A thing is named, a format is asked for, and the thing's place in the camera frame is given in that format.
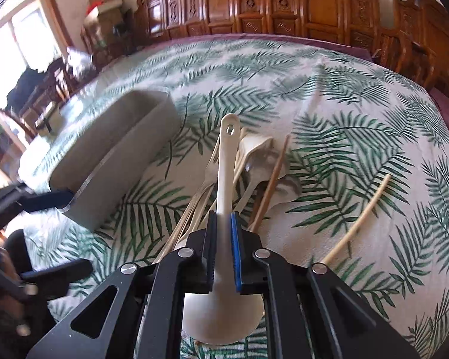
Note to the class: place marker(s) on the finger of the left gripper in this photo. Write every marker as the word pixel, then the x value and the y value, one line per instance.
pixel 63 274
pixel 39 202

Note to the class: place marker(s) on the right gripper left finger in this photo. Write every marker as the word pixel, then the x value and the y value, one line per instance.
pixel 137 311

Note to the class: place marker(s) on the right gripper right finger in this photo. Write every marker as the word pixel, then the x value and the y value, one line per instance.
pixel 310 312

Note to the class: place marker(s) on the grey rectangular utensil tray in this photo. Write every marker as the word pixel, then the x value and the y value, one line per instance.
pixel 112 153

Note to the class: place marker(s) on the large cream serving spoon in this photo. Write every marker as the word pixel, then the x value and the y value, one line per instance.
pixel 223 316

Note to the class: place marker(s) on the brown wooden chopstick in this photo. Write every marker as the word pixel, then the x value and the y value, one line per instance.
pixel 254 227

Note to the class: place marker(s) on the palm leaf tablecloth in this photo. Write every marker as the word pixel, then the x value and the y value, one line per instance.
pixel 345 124

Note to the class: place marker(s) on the cardboard boxes stack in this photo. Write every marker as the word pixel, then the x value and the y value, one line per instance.
pixel 101 20

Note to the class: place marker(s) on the carved wooden folding screen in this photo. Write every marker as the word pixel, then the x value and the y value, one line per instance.
pixel 417 45

